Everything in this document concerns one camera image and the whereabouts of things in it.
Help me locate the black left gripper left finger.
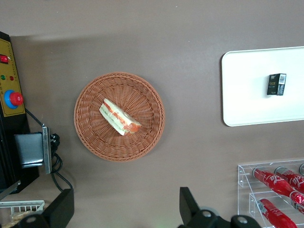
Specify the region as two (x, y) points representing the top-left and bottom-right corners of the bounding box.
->
(42, 188), (75, 228)

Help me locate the white wire rack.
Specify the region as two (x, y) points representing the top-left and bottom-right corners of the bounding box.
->
(0, 199), (46, 228)

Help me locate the black appliance with yellow panel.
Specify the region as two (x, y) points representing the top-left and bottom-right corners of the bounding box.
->
(0, 30), (40, 195)

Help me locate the thin black cable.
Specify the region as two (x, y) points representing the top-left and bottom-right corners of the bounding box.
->
(24, 107), (45, 126)

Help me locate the small black carton with barcode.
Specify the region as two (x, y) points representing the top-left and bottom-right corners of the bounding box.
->
(266, 73), (287, 96)

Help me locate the clear acrylic bottle rack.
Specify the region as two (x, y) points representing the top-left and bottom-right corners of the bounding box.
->
(237, 159), (304, 228)

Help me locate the grey metal bar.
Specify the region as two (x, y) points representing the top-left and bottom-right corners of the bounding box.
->
(0, 180), (22, 201)

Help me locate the cream rectangular plastic tray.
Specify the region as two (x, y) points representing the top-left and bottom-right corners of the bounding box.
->
(221, 46), (304, 127)

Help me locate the grey metal box with plate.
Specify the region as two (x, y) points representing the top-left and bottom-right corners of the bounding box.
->
(13, 126), (53, 175)

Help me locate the clear bag of brown snacks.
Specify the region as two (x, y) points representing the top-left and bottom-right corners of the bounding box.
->
(9, 209), (44, 228)

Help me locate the red emergency stop button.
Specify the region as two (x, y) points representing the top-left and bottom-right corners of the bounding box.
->
(4, 89), (24, 110)

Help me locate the triangle sandwich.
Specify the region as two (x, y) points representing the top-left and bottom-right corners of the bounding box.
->
(99, 98), (142, 137)

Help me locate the round brown wicker basket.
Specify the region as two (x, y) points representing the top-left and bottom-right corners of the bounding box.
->
(74, 72), (165, 163)

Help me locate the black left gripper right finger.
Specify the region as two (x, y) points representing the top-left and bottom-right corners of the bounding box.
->
(179, 187), (203, 228)

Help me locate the thick black power cable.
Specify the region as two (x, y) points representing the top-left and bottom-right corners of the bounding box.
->
(49, 133), (74, 192)

